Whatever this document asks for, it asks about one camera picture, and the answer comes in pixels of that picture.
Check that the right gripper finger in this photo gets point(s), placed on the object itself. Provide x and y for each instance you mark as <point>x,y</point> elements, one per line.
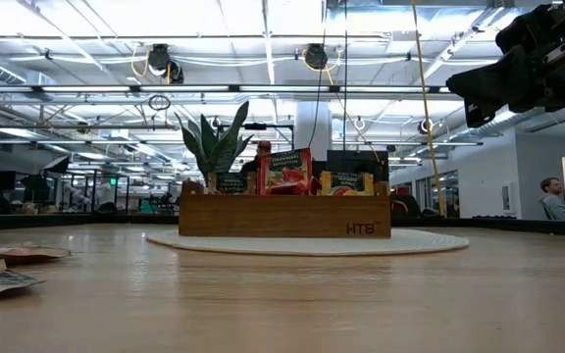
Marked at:
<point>478,115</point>
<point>498,83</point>

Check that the yellow green snack packet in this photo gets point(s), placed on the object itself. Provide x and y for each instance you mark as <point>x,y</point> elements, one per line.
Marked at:
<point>347,182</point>

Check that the red strawberry tea sachet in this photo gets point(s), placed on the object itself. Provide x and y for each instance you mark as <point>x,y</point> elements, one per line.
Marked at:
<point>316,186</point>
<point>285,171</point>

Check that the wooden three-compartment tray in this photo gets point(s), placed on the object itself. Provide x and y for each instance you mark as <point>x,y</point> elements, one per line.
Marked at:
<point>282,218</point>

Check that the person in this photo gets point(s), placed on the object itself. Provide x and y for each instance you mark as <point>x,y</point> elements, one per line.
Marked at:
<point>554,203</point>
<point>264,147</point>

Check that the large black monitor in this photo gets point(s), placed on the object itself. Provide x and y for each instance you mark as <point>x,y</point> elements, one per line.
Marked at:
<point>361,162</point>

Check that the white round plate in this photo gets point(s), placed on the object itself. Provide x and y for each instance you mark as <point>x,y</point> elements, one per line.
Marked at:
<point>312,247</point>

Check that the green snake plant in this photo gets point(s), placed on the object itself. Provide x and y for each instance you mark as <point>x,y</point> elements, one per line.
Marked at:
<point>216,152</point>

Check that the linear ceiling light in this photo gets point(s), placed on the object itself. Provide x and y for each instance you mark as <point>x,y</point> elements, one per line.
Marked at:
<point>189,88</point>

